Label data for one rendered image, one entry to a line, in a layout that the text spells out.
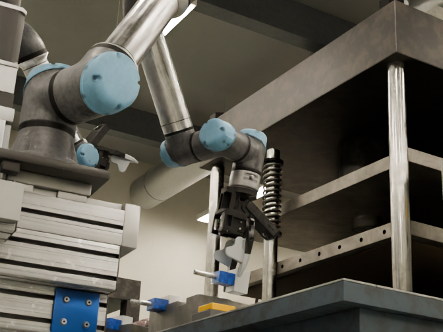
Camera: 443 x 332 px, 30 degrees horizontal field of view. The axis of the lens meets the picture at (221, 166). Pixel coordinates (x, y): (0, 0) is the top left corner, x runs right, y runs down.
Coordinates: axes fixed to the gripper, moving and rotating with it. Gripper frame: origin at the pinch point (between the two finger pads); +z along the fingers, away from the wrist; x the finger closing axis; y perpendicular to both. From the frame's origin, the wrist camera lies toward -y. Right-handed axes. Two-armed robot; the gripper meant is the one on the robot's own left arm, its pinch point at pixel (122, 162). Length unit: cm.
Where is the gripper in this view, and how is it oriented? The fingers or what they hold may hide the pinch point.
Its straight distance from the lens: 275.0
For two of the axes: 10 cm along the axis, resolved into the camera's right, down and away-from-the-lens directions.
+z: 6.1, 3.2, 7.2
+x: 7.8, -0.6, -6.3
